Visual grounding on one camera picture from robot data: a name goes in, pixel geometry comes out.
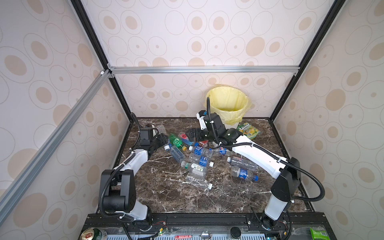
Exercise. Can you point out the blue label bottle white cap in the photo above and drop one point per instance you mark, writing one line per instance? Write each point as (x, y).
(200, 151)

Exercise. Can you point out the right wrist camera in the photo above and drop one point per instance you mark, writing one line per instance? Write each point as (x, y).
(203, 119)

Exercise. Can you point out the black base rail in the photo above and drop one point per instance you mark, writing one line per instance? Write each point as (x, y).
(291, 226)

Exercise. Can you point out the clear bottle green band label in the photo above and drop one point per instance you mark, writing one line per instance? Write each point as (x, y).
(194, 169)

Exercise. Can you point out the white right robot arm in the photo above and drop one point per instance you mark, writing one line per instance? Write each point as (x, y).
(285, 173)

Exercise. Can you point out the crumpled clear plastic bottle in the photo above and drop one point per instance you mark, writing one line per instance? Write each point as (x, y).
(201, 184)

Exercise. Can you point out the clear bottle dark label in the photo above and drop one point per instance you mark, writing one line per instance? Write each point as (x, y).
(243, 163)

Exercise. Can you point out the black right corner post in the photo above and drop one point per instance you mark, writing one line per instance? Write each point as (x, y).
(325, 26)

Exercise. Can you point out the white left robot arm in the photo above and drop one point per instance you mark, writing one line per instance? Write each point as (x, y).
(117, 196)

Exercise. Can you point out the green Fox's candy bag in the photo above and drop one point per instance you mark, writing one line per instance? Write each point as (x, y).
(248, 130)

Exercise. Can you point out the green packet bottom right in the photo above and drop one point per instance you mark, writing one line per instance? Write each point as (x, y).
(319, 233)

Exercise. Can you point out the Fiji water bottle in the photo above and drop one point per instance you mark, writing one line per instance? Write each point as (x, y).
(175, 153)

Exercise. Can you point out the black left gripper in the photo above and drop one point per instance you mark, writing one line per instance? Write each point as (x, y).
(162, 139)

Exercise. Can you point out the green soda bottle yellow cap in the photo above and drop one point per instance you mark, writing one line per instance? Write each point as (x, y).
(177, 142)

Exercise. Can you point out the horizontal aluminium rail back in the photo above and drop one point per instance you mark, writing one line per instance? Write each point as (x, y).
(204, 70)

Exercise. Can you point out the white ribbed waste bin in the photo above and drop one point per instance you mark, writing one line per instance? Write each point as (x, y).
(236, 125)

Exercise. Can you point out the soda water bottle blue label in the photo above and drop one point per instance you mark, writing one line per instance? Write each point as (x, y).
(201, 160)

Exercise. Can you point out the Pepsi label clear bottle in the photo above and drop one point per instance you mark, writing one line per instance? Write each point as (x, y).
(221, 151)

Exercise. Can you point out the green beer can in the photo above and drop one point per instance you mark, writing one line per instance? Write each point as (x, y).
(93, 234)

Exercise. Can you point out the diagonal aluminium rail left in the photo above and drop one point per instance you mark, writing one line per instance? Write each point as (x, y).
(23, 181)

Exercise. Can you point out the clear bottle blue cap right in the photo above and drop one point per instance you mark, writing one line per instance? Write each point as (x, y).
(243, 174)

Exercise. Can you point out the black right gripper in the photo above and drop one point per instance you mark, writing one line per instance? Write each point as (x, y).
(197, 131)

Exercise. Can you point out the orange juice bottle red label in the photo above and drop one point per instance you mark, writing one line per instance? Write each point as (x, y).
(185, 139)

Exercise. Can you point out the black corner frame post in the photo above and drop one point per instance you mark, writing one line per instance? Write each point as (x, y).
(96, 44)

